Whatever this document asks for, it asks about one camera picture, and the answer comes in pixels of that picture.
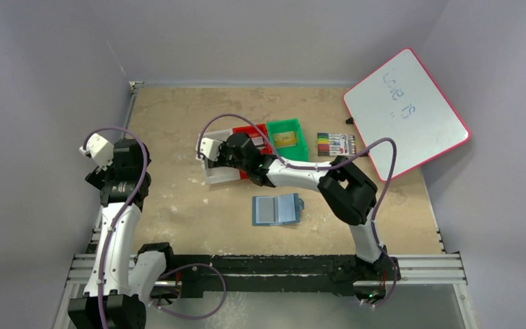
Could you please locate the blue card holder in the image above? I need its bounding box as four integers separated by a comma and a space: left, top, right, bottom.
252, 193, 305, 226

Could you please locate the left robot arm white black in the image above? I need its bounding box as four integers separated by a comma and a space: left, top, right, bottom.
68, 134, 172, 328

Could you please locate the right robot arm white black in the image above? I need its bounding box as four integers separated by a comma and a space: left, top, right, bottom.
200, 133, 400, 279

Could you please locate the white grey card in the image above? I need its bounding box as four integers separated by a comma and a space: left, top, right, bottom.
251, 136, 266, 149

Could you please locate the gold card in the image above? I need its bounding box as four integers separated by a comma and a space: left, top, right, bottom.
272, 131, 297, 149

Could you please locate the red plastic bin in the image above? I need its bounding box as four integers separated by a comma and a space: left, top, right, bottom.
232, 124, 273, 154

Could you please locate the white plastic bin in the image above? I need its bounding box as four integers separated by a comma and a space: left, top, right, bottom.
201, 129, 240, 185

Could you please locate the green plastic bin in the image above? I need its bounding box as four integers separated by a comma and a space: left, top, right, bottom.
266, 119, 309, 162

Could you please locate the marker pen pack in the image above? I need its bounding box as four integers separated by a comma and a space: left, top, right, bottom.
317, 132, 357, 156

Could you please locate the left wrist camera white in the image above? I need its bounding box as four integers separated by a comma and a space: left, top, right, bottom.
79, 133, 114, 171

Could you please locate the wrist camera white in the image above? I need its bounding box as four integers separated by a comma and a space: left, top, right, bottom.
79, 133, 114, 171
197, 137, 223, 162

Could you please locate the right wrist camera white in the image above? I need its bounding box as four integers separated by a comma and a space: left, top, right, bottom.
197, 137, 223, 162

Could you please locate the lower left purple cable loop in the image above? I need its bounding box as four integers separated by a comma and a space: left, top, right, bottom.
149, 263, 227, 321

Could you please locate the purple cable loop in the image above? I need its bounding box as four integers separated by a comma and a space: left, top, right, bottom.
359, 267, 400, 310
149, 263, 227, 321

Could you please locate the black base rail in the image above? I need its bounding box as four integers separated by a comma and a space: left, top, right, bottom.
160, 254, 401, 300

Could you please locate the whiteboard with pink frame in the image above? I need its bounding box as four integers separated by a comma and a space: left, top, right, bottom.
343, 47, 470, 181

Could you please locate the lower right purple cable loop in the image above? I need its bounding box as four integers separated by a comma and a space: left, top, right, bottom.
359, 267, 400, 310

